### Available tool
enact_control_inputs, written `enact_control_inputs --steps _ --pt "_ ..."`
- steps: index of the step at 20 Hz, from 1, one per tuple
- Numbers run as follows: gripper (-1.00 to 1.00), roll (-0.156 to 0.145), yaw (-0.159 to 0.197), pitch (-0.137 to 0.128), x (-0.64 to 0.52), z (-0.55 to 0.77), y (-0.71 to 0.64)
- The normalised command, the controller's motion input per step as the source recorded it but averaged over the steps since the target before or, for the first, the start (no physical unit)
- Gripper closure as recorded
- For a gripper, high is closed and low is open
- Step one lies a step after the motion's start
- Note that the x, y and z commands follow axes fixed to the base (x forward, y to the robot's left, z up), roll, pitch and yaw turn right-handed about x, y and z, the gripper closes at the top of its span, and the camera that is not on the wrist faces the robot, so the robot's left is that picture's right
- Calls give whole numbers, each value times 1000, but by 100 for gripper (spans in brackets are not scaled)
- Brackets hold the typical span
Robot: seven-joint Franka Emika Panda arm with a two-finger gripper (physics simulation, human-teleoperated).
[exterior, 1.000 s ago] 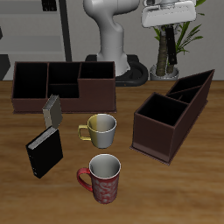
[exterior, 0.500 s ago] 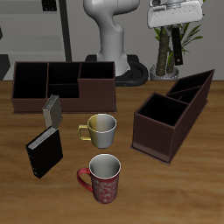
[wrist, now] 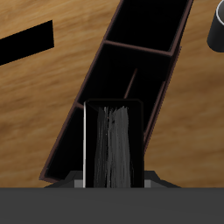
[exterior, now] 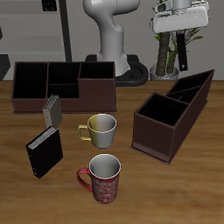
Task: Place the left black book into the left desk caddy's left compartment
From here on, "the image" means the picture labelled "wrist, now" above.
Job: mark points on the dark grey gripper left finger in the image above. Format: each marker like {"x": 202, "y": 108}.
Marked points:
{"x": 76, "y": 180}

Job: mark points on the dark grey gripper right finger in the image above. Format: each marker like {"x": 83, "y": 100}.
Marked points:
{"x": 151, "y": 180}

